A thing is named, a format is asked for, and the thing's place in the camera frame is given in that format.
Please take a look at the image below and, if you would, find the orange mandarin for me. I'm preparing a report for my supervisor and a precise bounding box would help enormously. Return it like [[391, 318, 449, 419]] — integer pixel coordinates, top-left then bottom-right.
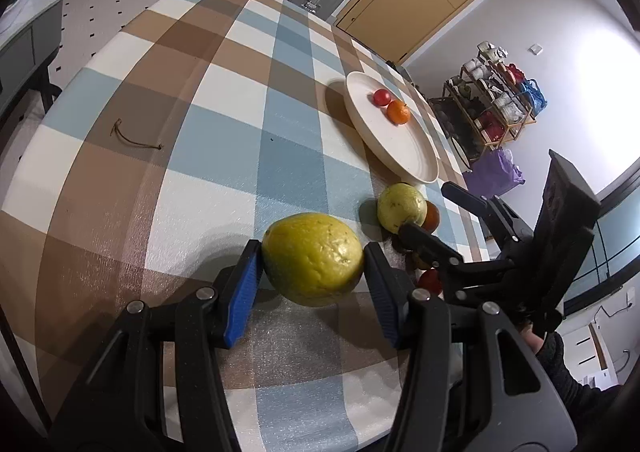
[[386, 100, 412, 126]]

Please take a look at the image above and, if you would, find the dark window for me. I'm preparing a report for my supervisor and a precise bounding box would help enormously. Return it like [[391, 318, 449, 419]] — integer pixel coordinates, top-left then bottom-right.
[[565, 172, 640, 313]]

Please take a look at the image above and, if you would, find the dark purple plum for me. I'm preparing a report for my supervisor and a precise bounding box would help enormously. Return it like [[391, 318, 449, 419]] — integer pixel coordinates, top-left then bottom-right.
[[422, 201, 442, 233]]

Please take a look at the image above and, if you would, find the checked tablecloth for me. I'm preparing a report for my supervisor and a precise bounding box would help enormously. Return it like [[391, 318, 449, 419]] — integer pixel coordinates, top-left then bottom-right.
[[0, 0, 493, 452]]

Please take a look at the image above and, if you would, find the white low cabinet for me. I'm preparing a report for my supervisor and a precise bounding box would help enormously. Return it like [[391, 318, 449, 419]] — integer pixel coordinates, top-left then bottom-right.
[[565, 317, 628, 389]]

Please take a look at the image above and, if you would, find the person's right forearm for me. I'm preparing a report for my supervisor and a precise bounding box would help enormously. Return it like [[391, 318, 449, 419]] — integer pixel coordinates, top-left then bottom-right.
[[520, 327, 626, 452]]

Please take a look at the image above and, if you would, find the small yellow guava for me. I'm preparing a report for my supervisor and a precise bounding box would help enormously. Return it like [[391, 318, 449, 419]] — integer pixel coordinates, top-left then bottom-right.
[[376, 183, 428, 234]]

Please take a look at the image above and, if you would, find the purple plastic bag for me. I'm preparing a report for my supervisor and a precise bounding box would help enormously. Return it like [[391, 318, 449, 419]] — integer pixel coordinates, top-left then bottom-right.
[[465, 148, 526, 198]]

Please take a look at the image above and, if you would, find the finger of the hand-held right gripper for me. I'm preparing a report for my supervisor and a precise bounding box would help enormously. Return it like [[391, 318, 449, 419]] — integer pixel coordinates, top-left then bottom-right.
[[441, 180, 534, 258], [399, 222, 521, 313]]

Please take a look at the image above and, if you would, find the wooden shoe rack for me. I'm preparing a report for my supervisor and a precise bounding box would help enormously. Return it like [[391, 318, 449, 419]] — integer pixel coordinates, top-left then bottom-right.
[[430, 41, 549, 169]]

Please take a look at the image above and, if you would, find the grey desk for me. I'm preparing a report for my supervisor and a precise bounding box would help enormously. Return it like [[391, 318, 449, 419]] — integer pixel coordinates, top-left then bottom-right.
[[0, 0, 67, 123]]

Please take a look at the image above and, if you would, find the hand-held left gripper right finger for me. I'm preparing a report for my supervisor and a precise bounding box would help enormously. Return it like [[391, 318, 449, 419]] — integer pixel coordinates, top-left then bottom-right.
[[362, 242, 581, 452]]

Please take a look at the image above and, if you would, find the cream round plate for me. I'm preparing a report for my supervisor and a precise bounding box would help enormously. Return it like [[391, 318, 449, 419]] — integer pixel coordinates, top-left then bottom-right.
[[344, 71, 440, 184]]

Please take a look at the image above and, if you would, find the large yellow guava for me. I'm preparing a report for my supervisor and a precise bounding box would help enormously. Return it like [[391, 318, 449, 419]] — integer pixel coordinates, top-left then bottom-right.
[[261, 213, 365, 308]]

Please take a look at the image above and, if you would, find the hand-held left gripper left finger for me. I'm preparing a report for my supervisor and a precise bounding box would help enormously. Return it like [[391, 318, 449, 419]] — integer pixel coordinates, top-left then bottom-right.
[[50, 239, 264, 452]]

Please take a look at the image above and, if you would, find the brown kiwi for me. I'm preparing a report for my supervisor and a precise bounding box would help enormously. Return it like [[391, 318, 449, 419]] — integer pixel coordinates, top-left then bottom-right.
[[404, 249, 433, 273]]

